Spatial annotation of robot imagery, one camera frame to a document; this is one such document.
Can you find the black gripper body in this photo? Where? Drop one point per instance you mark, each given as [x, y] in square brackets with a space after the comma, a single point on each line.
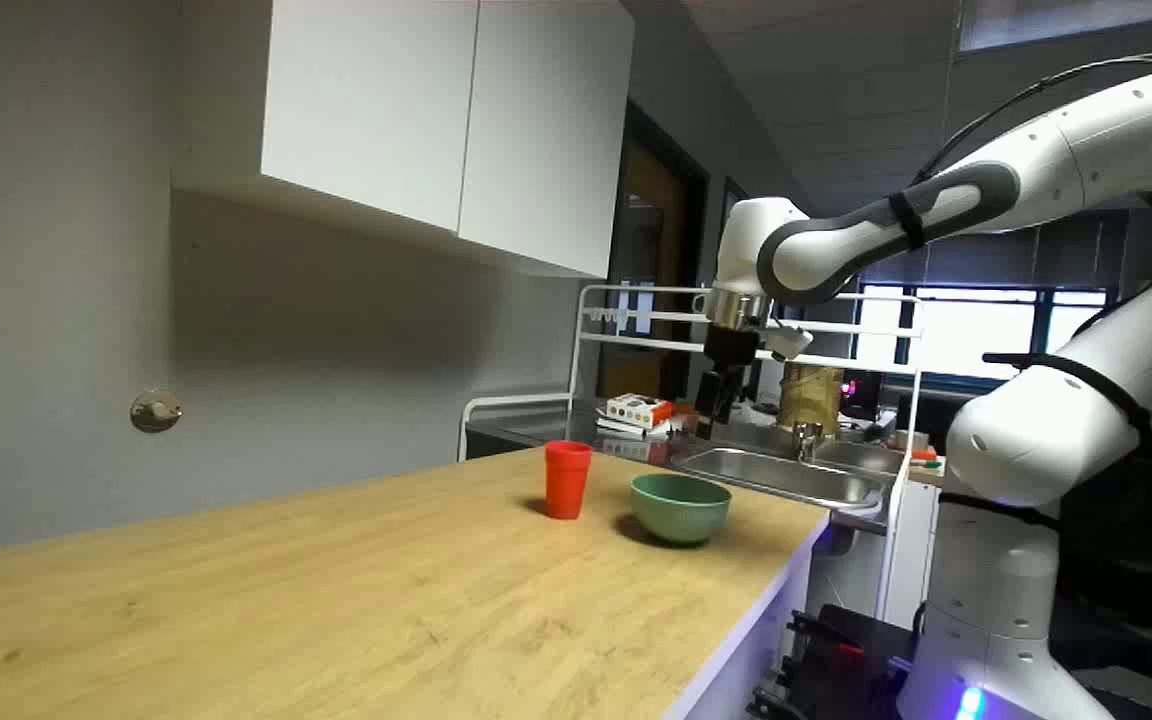
[733, 341]

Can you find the dark wooden door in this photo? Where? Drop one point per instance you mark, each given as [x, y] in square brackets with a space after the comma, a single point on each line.
[650, 240]

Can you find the stainless steel sink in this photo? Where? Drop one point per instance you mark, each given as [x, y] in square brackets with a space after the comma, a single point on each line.
[788, 477]

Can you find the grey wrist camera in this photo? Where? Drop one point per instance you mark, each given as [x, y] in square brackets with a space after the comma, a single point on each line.
[788, 341]

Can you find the white metal rack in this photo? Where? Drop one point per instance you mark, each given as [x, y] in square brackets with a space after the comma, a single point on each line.
[600, 312]

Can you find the black equipment with red parts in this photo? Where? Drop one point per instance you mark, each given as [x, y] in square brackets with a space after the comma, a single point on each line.
[840, 662]

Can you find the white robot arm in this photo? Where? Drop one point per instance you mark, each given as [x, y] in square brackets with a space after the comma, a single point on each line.
[1069, 400]

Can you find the bright window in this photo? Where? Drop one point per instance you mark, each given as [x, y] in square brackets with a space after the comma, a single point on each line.
[960, 334]

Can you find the brown cylindrical container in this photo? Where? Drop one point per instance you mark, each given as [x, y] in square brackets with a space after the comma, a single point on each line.
[811, 397]

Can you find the red and white box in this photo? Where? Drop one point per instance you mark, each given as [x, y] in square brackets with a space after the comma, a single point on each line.
[637, 413]

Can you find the orange plastic cup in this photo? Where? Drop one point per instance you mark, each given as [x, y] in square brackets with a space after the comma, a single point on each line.
[564, 483]

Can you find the white wall cabinet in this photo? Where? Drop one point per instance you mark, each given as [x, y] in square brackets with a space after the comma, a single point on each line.
[469, 121]

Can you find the green bowl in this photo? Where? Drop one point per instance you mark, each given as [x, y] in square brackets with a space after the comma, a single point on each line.
[677, 508]

